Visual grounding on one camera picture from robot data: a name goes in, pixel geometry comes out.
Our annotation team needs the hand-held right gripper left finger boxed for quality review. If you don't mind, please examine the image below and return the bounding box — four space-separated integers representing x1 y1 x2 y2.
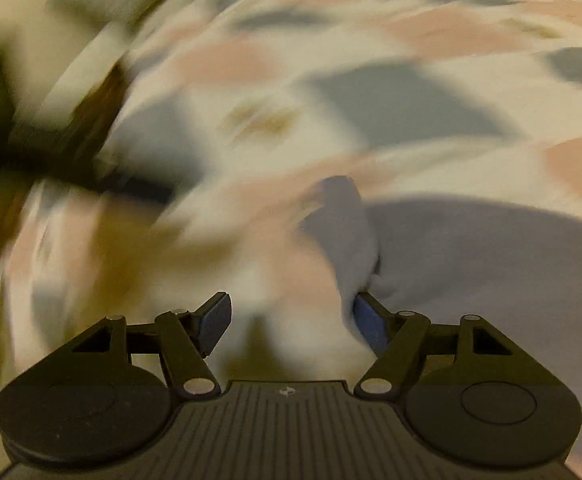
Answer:
71 291 233 401

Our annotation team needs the lavender grey cloth garment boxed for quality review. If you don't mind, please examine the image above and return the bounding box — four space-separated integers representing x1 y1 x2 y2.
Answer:
301 175 582 441

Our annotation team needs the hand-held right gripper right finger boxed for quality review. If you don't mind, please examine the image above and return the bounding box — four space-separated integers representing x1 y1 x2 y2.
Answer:
352 291 514 402

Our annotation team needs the checkered pink grey blanket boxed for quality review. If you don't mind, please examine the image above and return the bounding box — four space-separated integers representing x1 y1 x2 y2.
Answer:
0 0 582 480

